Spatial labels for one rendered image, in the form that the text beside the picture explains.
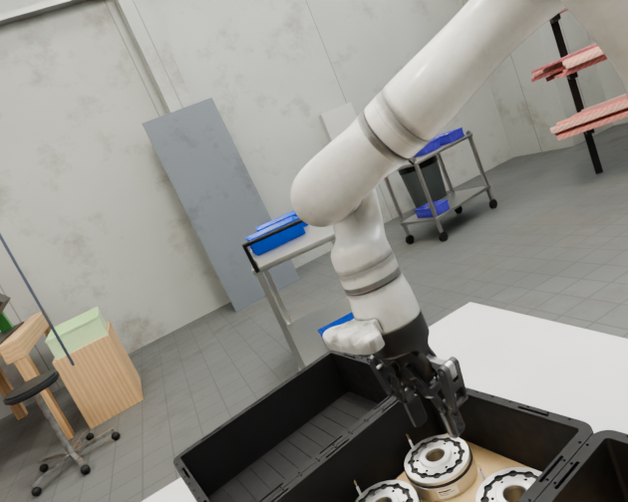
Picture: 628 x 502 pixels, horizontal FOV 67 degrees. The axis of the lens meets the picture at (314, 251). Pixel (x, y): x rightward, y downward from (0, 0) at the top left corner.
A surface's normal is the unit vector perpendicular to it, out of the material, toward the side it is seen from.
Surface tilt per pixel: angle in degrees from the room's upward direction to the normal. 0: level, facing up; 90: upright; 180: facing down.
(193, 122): 82
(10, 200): 90
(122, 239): 90
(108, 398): 90
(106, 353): 90
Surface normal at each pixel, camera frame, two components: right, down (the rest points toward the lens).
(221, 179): 0.28, -0.08
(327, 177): -0.29, 0.13
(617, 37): -0.48, 0.71
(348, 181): -0.17, 0.31
